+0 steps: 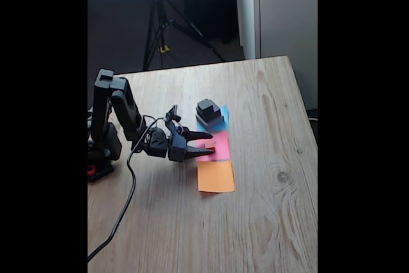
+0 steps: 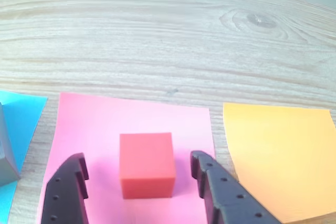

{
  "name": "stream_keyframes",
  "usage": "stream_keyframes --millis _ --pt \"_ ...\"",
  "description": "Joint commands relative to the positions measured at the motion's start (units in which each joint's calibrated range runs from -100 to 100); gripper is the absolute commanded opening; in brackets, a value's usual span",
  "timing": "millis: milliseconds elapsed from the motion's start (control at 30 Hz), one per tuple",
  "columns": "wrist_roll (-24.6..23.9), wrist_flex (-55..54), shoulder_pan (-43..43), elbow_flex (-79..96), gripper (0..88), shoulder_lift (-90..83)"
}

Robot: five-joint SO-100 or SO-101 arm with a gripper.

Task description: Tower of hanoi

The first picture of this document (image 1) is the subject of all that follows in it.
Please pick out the large grey square block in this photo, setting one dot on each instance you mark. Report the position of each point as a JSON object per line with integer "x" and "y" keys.
{"x": 215, "y": 123}

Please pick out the medium black square block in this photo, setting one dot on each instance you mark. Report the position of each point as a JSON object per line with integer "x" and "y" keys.
{"x": 215, "y": 111}

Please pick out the orange paper sheet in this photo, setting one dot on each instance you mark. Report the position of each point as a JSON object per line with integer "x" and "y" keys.
{"x": 215, "y": 177}

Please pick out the red black table clamp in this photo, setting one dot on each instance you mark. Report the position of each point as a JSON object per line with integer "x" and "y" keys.
{"x": 91, "y": 169}

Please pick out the white grey cabinet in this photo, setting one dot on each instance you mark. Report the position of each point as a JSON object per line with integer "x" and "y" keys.
{"x": 287, "y": 14}

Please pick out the pink paper sheet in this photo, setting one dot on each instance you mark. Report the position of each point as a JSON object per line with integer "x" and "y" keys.
{"x": 223, "y": 148}

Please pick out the small dark grey cube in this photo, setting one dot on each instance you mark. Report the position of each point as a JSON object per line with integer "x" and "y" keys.
{"x": 206, "y": 105}

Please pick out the blue paper sheet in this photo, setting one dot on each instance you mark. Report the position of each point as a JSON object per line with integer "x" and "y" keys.
{"x": 226, "y": 111}

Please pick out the yellow tag on tripod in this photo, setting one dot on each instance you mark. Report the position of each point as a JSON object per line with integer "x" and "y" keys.
{"x": 164, "y": 49}

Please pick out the black tripod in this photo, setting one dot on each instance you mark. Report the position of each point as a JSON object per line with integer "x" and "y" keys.
{"x": 158, "y": 23}

